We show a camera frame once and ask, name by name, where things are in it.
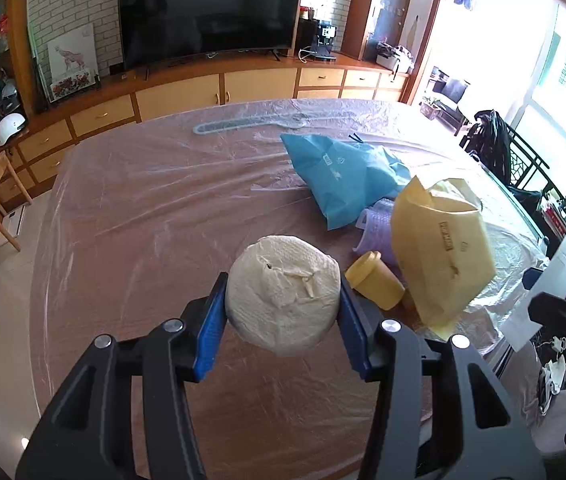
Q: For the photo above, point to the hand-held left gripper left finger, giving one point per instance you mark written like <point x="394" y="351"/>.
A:
<point x="210" y="330"/>

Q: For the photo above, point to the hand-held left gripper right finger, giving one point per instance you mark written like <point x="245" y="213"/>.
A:
<point x="355" y="332"/>

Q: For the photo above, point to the white paper sheet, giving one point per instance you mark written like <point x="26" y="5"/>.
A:
<point x="563" y="265"/>

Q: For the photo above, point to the yellow plastic cup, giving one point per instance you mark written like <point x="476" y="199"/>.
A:
<point x="375" y="282"/>

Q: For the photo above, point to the white paper towel ball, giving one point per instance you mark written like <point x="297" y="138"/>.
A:
<point x="283" y="295"/>

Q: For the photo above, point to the yellow paper bag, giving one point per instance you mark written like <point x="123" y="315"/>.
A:
<point x="443" y="250"/>

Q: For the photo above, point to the blue plastic bag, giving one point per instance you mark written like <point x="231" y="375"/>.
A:
<point x="343" y="175"/>

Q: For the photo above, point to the black chair with jacket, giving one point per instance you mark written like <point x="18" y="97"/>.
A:
<point x="495" y="145"/>

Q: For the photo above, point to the black thin sticks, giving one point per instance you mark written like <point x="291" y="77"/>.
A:
<point x="356" y="137"/>

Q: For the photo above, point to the dark sofa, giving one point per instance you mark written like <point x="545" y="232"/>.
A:
<point x="453" y="92"/>

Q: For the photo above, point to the long grey flat tool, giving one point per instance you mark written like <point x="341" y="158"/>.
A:
<point x="243" y="123"/>

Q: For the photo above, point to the white basket with clothes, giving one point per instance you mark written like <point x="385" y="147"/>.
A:
<point x="394" y="60"/>

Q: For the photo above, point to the white helmet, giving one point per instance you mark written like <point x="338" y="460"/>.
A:
<point x="10" y="127"/>

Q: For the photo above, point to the black coffee machine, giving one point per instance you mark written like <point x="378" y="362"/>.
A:
<point x="322" y="40"/>

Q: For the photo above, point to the animal painting canvas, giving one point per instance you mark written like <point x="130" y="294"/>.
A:
<point x="70" y="60"/>

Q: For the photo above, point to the black curved television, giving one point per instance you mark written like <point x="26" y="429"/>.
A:
<point x="208" y="10"/>

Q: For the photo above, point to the wooden wall cabinet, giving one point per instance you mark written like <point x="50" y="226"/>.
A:
<point x="183" y="97"/>

